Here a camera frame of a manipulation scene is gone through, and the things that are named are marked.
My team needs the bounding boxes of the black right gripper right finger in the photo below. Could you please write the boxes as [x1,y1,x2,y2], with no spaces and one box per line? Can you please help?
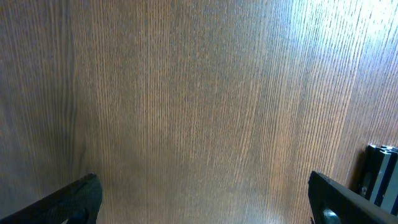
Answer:
[308,171,397,224]

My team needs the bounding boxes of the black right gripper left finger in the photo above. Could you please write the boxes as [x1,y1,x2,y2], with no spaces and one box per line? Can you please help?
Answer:
[1,174,103,224]

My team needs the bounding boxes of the aluminium frame rail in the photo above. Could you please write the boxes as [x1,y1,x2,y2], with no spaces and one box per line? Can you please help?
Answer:
[356,145,397,216]

